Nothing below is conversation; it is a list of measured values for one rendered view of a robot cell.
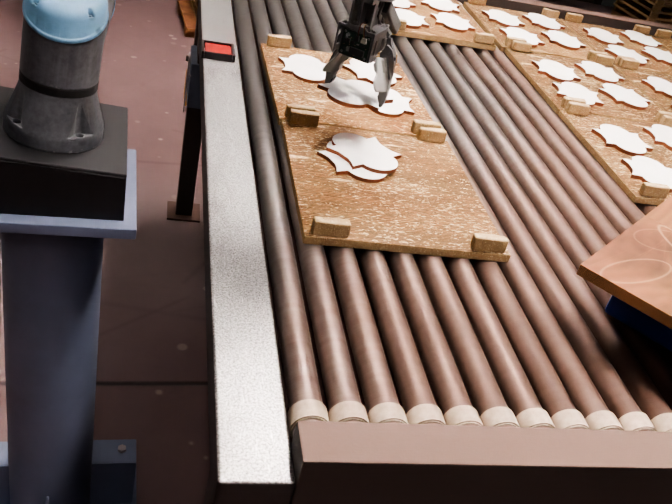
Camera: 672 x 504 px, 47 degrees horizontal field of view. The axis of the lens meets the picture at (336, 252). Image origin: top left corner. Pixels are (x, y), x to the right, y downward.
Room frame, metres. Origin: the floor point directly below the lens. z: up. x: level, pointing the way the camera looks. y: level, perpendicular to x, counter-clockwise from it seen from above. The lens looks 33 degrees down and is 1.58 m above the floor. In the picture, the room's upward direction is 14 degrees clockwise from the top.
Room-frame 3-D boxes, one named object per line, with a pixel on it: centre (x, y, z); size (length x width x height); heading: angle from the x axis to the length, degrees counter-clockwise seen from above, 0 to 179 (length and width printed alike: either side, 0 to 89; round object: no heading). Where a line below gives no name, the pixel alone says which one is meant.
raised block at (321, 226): (1.03, 0.02, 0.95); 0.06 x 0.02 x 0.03; 106
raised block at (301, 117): (1.41, 0.13, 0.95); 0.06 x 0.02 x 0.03; 106
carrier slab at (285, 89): (1.65, 0.07, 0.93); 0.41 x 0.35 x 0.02; 18
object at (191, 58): (1.90, 0.44, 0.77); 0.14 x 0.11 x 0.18; 17
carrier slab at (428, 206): (1.26, -0.06, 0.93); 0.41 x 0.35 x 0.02; 16
